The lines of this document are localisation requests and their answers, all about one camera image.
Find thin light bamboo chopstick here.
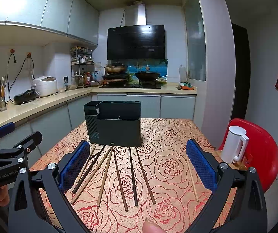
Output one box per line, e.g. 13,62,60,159
186,159,199,203

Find dark crossing chopstick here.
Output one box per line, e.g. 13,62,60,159
73,145,106,194

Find light brown chopstick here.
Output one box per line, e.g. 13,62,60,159
96,146,114,207

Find dark brown chopstick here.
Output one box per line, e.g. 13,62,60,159
113,149,129,212

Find black chopstick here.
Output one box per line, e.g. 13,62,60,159
129,147,138,207

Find beige kitchen countertop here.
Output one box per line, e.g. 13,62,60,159
0,83,197,126

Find lower kitchen cabinets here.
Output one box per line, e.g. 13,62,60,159
0,93,197,165

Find person's left hand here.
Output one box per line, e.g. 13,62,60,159
0,185,10,207

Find person's right hand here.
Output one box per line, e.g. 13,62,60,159
142,218,165,233

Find white electric kettle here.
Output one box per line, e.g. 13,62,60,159
221,126,250,163

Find red plastic chair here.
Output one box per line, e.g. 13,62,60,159
219,118,278,192

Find black countertop appliance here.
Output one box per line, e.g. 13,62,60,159
14,89,37,105

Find utensil cup on counter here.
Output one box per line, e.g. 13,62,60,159
0,75,7,111

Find rose patterned tablecloth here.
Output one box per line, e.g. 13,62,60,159
29,117,238,233

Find white rice cooker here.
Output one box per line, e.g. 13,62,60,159
33,76,57,97

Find dark green utensil holder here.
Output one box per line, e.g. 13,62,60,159
84,101,142,147

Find metal spice rack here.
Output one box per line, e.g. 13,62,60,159
70,46,95,88

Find orange item on counter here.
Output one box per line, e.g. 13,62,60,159
176,83,194,90

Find white bottle on counter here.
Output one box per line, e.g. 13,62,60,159
179,65,188,83

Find wok on left burner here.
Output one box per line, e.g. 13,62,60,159
105,63,126,75

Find gas stove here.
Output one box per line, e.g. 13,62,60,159
102,74,161,89

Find black wok right burner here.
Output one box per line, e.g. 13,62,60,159
135,71,160,82

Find black range hood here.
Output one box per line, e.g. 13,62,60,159
107,1,165,61

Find black power cable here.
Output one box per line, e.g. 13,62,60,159
6,50,35,104

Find upper wall cabinets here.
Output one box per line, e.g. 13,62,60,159
0,0,99,46

